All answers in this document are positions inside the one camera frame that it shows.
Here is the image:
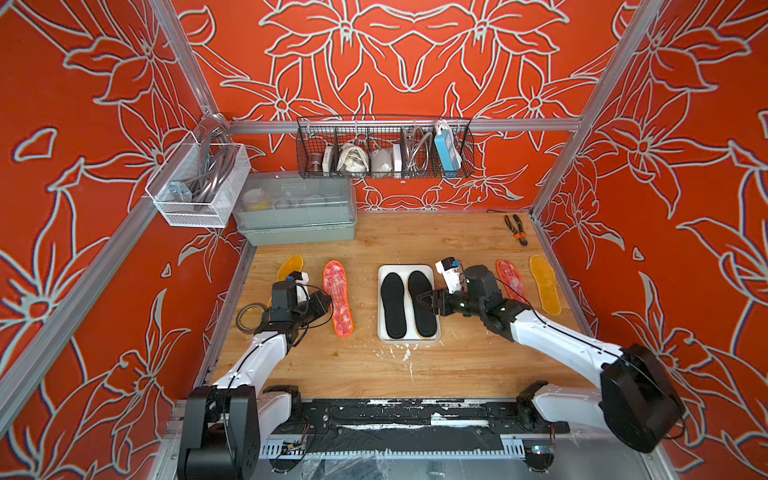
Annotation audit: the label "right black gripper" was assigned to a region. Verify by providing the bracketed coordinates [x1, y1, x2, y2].
[415, 287, 486, 320]

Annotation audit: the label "red insole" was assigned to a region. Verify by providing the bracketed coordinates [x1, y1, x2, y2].
[496, 260, 530, 307]
[323, 260, 354, 338]

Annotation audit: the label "black insole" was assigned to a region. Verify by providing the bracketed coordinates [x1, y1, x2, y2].
[380, 272, 407, 340]
[407, 271, 437, 338]

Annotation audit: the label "white plastic storage tray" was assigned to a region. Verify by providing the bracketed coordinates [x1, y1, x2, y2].
[377, 265, 441, 344]

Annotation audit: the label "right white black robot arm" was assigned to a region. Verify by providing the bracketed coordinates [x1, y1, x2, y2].
[416, 265, 685, 453]

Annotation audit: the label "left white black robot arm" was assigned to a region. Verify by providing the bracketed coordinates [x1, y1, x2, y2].
[176, 271, 332, 479]

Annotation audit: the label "grey green lidded storage box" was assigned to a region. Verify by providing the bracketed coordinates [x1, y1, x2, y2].
[233, 172, 357, 247]

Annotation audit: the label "brown tape roll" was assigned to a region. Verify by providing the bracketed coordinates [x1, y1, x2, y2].
[235, 302, 271, 335]

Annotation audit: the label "yellow insole far left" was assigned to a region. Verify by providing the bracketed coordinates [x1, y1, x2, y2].
[276, 255, 304, 281]

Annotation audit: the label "yellow insole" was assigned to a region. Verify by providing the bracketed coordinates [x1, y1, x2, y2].
[276, 255, 304, 281]
[529, 255, 562, 316]

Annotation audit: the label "yellow insole far right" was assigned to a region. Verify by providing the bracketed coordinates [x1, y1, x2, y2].
[529, 255, 562, 316]

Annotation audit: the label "orange black pliers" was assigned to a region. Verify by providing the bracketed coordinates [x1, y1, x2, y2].
[504, 214, 528, 247]

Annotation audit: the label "blue white power strip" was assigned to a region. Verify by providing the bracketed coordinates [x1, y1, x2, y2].
[434, 119, 462, 178]

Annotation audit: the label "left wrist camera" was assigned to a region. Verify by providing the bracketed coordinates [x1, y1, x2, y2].
[286, 271, 309, 303]

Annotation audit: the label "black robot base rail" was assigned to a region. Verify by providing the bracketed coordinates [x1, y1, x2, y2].
[251, 398, 571, 455]

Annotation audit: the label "clear plastic wall bin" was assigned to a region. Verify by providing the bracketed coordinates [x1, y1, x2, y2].
[145, 133, 251, 229]

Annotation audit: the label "black wire wall basket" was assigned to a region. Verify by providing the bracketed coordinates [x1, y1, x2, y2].
[296, 115, 478, 180]

